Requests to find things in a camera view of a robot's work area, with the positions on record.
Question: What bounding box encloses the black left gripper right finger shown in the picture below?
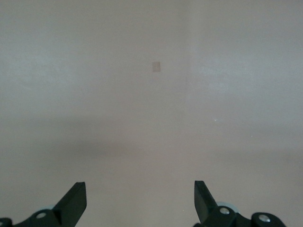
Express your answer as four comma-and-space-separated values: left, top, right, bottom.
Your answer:
194, 180, 250, 227

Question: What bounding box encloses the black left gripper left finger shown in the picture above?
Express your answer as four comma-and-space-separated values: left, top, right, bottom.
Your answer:
14, 181, 87, 227

